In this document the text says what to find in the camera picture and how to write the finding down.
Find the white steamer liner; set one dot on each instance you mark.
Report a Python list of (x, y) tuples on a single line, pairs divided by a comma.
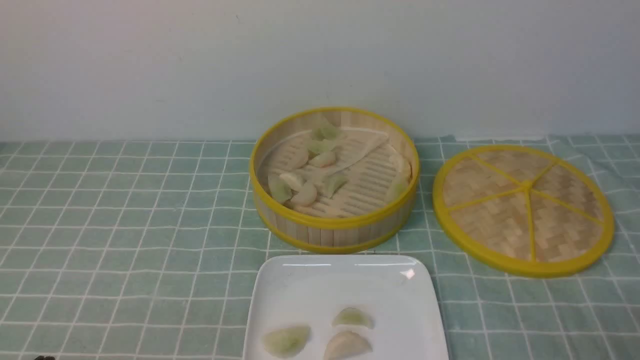
[(366, 157)]

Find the pink white dumpling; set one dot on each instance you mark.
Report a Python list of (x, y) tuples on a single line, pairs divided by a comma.
[(298, 160)]

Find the green dumpling steamer front left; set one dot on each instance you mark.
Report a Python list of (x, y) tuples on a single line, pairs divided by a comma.
[(279, 189)]

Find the beige dumpling on plate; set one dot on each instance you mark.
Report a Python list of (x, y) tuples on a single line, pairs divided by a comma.
[(345, 345)]

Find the small green dumpling on plate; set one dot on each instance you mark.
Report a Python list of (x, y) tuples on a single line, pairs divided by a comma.
[(353, 316)]

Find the green dumpling on plate left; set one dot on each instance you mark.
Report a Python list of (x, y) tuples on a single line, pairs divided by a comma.
[(286, 342)]

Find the pale pink dumpling steamer front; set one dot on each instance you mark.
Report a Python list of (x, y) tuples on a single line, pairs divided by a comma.
[(306, 196)]

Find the white square plate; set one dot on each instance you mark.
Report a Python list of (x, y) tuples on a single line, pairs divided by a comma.
[(396, 290)]

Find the green dumpling steamer top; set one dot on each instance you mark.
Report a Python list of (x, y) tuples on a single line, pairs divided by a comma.
[(325, 130)]

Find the green dumpling steamer upper middle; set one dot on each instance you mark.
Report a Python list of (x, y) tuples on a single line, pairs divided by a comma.
[(317, 147)]

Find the yellow rimmed woven steamer lid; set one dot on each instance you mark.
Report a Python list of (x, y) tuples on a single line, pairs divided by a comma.
[(523, 211)]

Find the yellow rimmed bamboo steamer basket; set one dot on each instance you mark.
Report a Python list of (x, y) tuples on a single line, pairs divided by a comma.
[(339, 235)]

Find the green dumpling steamer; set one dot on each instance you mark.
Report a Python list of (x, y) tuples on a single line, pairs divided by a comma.
[(325, 130), (332, 183), (317, 147), (279, 189)]

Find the pinkish dumpling steamer centre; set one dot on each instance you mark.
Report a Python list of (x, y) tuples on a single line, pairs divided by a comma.
[(324, 159)]

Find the cream white dumpling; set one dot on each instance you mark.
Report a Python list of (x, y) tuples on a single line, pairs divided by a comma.
[(293, 180)]

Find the green checked tablecloth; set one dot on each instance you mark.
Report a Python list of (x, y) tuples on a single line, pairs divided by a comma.
[(138, 250)]

